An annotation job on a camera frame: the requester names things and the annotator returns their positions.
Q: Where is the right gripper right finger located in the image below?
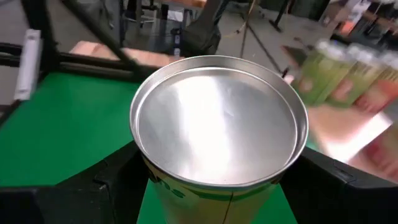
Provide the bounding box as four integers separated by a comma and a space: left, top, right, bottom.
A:
279, 145, 398, 224

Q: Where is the white plastic bracket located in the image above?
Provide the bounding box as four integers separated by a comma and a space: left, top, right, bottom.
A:
14, 28, 43, 102

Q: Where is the Corn label tin can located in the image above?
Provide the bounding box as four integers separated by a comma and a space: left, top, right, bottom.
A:
356, 51, 398, 114

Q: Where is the tin can with silver lid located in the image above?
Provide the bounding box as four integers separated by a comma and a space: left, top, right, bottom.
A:
129, 55, 310, 224

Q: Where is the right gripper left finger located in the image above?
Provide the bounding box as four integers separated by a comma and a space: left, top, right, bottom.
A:
0, 140, 154, 224

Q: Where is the green label tin can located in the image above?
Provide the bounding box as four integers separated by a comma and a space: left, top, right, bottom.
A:
326, 43, 385, 108

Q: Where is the wooden table side board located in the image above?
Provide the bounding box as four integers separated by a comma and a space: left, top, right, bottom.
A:
68, 39, 189, 68

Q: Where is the black table frame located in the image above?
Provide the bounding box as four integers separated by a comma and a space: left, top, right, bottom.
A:
0, 0, 162, 125

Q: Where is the Oranges label tin can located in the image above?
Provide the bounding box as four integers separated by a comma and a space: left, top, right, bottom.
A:
294, 39, 346, 106

